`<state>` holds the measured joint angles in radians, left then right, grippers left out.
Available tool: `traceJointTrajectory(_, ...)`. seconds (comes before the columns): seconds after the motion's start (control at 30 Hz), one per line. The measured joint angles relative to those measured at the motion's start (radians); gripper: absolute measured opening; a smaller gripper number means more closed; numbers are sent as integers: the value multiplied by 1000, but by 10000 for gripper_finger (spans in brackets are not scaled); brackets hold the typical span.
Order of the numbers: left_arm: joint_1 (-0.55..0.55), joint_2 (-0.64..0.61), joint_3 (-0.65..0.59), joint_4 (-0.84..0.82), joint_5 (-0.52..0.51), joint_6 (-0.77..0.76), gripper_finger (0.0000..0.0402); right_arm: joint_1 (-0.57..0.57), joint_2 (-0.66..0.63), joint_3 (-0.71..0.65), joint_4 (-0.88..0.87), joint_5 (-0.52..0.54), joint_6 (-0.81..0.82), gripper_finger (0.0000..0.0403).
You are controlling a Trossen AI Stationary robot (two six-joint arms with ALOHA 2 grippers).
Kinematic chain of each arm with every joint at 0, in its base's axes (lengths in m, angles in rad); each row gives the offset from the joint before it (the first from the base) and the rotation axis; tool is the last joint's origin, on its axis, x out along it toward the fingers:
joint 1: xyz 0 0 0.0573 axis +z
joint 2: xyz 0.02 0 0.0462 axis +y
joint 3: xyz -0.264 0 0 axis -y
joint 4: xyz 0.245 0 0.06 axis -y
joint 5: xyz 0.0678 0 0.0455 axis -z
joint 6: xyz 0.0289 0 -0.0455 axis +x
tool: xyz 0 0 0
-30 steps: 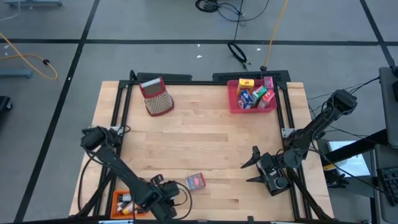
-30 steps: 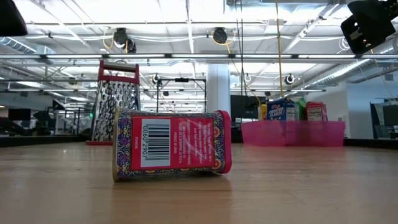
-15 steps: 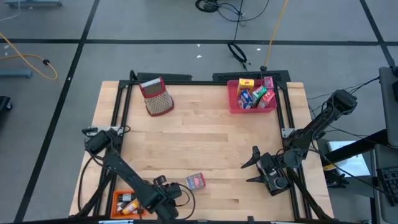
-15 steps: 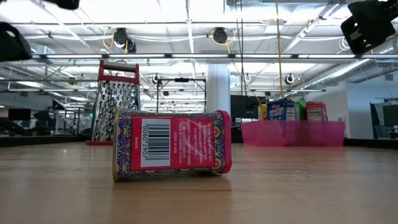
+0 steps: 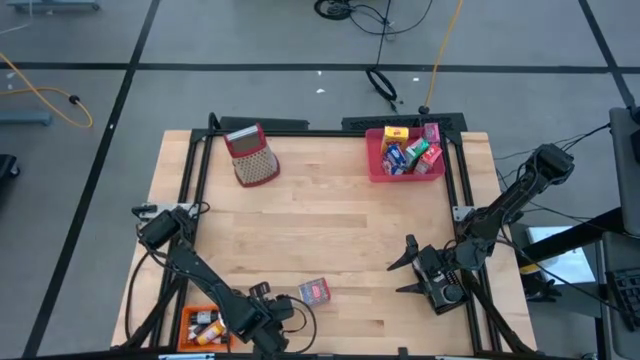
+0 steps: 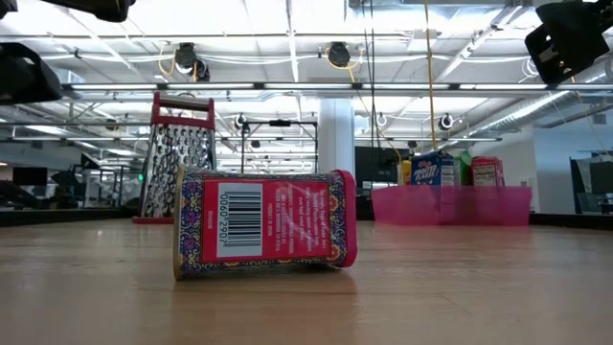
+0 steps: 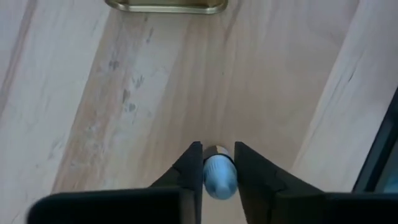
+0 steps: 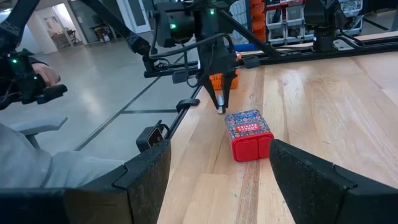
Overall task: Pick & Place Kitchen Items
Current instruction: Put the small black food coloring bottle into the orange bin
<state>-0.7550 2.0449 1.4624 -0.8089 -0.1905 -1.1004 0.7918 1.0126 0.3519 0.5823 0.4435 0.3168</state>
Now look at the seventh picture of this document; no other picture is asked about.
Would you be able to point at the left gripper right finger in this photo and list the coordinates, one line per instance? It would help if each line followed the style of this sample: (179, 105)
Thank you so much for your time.
(280, 202)

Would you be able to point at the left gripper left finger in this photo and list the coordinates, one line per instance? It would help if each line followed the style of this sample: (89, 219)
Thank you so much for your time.
(174, 202)

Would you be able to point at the red patterned spice tin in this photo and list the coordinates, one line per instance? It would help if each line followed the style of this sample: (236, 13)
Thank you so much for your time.
(168, 4)

